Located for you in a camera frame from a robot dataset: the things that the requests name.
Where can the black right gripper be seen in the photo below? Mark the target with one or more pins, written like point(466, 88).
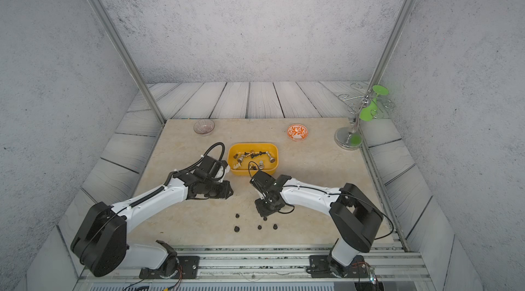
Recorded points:
point(262, 212)

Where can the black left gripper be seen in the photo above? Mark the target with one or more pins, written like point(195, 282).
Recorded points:
point(227, 192)

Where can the silver queen chess piece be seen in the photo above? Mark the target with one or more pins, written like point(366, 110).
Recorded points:
point(271, 158)

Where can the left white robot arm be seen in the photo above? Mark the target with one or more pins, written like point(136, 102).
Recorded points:
point(101, 242)

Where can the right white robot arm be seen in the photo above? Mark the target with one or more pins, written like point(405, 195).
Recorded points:
point(356, 218)

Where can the yellow plastic storage box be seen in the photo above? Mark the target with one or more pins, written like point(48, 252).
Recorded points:
point(250, 165)

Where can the small clear glass bowl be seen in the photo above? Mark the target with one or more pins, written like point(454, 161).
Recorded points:
point(204, 127)

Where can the orange patterned ceramic bowl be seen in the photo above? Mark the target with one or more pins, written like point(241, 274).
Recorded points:
point(297, 132)

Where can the green cup on stand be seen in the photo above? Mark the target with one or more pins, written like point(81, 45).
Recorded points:
point(370, 109)

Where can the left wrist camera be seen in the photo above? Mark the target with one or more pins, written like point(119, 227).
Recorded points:
point(211, 169)

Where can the aluminium rail frame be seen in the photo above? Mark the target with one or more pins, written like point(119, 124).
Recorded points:
point(290, 267)

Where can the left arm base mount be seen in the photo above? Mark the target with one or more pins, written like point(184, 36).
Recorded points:
point(173, 267)

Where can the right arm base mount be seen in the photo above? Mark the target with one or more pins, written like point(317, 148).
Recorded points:
point(338, 266)

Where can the left aluminium corner post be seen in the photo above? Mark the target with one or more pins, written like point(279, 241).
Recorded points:
point(117, 42)

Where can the aluminium corner post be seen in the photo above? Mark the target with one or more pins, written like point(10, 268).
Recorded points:
point(117, 42)
point(402, 18)

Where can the right aluminium corner post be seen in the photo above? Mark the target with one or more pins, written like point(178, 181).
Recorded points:
point(402, 18)

